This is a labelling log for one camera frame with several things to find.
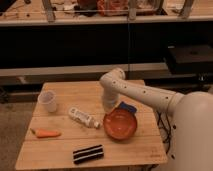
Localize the orange toy carrot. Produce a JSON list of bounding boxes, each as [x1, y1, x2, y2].
[[31, 129, 61, 138]]

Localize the clear plastic cup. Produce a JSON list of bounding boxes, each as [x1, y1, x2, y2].
[[37, 90, 57, 113]]

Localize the blue sponge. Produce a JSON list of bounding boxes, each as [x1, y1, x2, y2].
[[118, 101, 137, 114]]

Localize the orange object on shelf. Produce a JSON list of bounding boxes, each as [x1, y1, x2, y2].
[[77, 0, 129, 17]]

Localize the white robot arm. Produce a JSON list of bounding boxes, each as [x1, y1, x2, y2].
[[100, 68, 213, 171]]

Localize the black vertical cable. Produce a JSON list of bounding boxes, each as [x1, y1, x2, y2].
[[127, 16, 131, 81]]

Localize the black box on shelf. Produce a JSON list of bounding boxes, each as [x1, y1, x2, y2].
[[165, 45, 213, 74]]

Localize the white plastic bottle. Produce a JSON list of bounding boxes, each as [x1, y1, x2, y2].
[[68, 107, 100, 129]]

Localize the black white striped block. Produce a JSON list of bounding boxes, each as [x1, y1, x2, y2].
[[73, 145, 104, 164]]

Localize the orange ceramic bowl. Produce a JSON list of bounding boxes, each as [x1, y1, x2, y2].
[[103, 108, 137, 141]]

